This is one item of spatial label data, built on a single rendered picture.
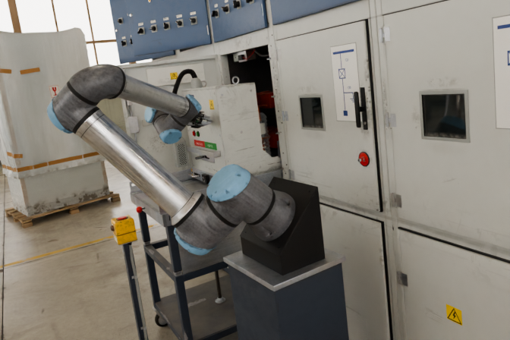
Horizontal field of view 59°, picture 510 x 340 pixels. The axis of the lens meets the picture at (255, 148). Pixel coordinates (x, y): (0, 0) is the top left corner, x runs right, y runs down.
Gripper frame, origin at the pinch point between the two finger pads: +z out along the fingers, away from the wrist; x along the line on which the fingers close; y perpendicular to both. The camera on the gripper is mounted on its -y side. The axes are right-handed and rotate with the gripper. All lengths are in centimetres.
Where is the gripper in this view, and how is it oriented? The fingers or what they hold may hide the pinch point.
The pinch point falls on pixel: (209, 121)
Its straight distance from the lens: 234.0
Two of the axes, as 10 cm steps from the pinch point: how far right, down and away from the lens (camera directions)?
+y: 6.9, 0.3, -7.2
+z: 7.2, 0.6, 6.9
